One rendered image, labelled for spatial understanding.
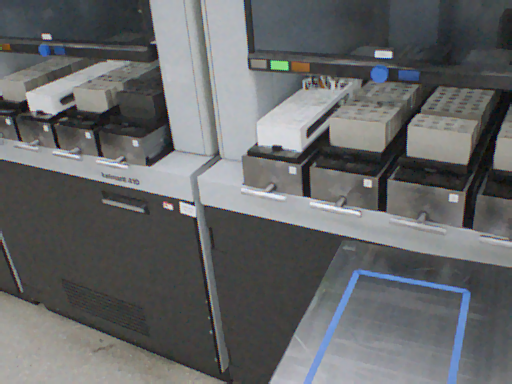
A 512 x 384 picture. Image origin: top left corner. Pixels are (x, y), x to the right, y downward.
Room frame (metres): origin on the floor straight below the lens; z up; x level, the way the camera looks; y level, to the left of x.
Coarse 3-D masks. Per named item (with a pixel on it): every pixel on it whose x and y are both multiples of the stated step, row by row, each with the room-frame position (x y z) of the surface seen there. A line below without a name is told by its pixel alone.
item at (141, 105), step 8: (120, 96) 1.29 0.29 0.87; (128, 96) 1.27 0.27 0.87; (136, 96) 1.26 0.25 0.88; (144, 96) 1.25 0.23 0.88; (152, 96) 1.24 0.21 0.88; (120, 104) 1.29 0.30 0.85; (128, 104) 1.28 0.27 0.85; (136, 104) 1.26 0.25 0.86; (144, 104) 1.25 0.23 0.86; (152, 104) 1.24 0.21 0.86; (128, 112) 1.28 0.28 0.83; (136, 112) 1.27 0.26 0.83; (144, 112) 1.25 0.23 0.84; (152, 112) 1.24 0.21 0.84; (160, 112) 1.25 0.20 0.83
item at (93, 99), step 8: (72, 88) 1.37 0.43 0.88; (80, 88) 1.36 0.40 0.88; (88, 88) 1.35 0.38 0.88; (96, 88) 1.35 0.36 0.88; (104, 88) 1.34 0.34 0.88; (80, 96) 1.36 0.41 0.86; (88, 96) 1.35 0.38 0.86; (96, 96) 1.33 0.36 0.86; (104, 96) 1.32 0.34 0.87; (80, 104) 1.37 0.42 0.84; (88, 104) 1.35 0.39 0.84; (96, 104) 1.34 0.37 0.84; (104, 104) 1.32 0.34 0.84; (112, 104) 1.33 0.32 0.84
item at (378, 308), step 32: (352, 256) 0.62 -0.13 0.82; (384, 256) 0.61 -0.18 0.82; (416, 256) 0.61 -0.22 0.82; (320, 288) 0.56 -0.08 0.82; (352, 288) 0.55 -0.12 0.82; (384, 288) 0.55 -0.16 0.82; (416, 288) 0.54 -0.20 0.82; (448, 288) 0.53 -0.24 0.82; (480, 288) 0.53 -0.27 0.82; (320, 320) 0.50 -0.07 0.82; (352, 320) 0.49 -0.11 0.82; (384, 320) 0.49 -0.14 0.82; (416, 320) 0.48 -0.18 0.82; (448, 320) 0.48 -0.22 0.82; (480, 320) 0.47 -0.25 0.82; (288, 352) 0.45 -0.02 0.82; (320, 352) 0.45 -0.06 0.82; (352, 352) 0.44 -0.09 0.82; (384, 352) 0.44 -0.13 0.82; (416, 352) 0.43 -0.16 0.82; (448, 352) 0.43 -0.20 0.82; (480, 352) 0.42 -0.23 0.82
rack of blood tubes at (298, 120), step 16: (304, 96) 1.17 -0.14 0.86; (320, 96) 1.17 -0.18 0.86; (336, 96) 1.15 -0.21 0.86; (352, 96) 1.23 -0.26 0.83; (272, 112) 1.09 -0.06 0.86; (288, 112) 1.09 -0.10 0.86; (304, 112) 1.07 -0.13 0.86; (320, 112) 1.07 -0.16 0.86; (272, 128) 1.02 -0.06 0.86; (288, 128) 1.00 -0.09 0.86; (304, 128) 1.01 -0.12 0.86; (320, 128) 1.07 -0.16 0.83; (272, 144) 1.02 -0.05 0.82; (288, 144) 1.00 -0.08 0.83; (304, 144) 1.00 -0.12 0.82
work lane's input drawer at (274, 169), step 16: (256, 144) 1.04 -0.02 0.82; (320, 144) 1.04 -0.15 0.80; (256, 160) 1.00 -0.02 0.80; (272, 160) 0.98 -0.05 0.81; (288, 160) 0.97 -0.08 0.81; (304, 160) 0.97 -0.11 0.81; (256, 176) 1.00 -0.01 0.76; (272, 176) 0.98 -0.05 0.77; (288, 176) 0.96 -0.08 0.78; (304, 176) 0.96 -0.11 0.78; (256, 192) 0.96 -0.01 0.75; (288, 192) 0.96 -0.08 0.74
